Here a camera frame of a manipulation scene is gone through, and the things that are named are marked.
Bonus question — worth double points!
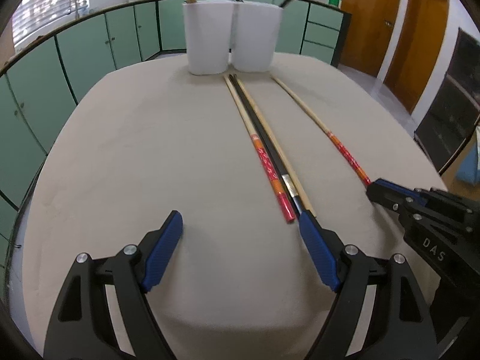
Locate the window with blinds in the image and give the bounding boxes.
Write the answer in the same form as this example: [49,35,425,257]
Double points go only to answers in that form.
[12,0,89,51]

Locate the right white holder cup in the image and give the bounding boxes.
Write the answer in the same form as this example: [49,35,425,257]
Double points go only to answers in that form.
[232,2,283,72]

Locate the black chopstick silver band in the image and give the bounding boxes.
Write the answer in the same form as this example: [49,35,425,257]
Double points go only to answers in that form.
[229,74,302,219]

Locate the dark glass cabinet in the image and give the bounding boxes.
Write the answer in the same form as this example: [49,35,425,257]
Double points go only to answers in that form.
[414,28,479,174]

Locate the plain bamboo chopstick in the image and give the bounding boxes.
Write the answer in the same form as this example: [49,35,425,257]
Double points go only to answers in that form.
[233,75,316,217]

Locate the sink faucet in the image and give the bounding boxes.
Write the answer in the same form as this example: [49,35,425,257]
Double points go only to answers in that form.
[69,0,80,20]

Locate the wooden door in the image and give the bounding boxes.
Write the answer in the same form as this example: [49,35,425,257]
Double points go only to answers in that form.
[385,0,449,113]
[340,0,400,77]

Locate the right wooden door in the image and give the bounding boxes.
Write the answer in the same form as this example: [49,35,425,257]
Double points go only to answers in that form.
[385,0,449,113]

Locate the white holder cup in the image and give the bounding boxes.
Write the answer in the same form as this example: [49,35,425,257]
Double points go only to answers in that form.
[232,2,283,72]
[183,0,235,76]

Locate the left wooden door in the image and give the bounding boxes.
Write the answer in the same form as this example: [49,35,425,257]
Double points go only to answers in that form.
[340,0,400,77]

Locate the left white holder cup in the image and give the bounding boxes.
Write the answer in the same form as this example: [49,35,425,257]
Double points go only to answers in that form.
[183,0,235,76]

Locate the red orange patterned chopstick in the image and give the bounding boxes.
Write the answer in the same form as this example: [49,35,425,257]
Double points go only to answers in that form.
[223,75,296,223]

